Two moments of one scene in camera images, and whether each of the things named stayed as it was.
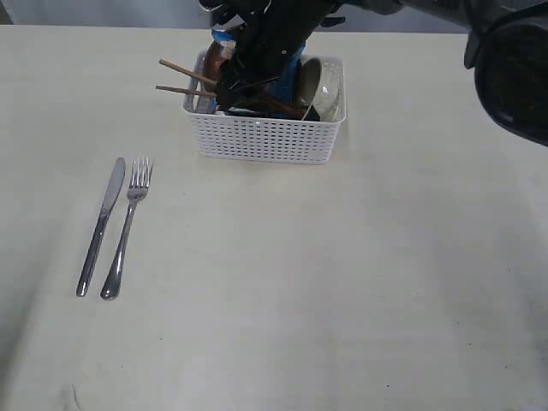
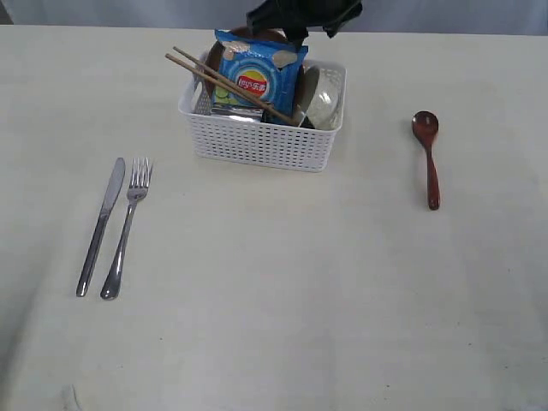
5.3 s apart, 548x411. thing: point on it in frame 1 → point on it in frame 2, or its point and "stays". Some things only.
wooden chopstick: [191, 73] → [288, 117]
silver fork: [139, 180] stays
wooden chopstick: [193, 92] → [231, 89]
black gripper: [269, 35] → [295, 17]
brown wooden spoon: [271, 104] → [425, 124]
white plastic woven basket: [245, 138] stays
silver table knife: [114, 183] stays
